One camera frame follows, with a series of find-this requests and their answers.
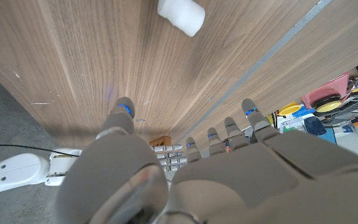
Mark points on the small brown wooden block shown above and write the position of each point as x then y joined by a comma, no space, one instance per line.
160,141

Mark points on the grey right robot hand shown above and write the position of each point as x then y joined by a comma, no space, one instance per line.
169,155

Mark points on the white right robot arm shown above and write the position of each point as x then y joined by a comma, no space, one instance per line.
14,171

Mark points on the yellow bowl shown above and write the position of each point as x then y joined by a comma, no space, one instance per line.
289,109

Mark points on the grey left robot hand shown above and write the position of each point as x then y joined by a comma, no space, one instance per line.
244,186

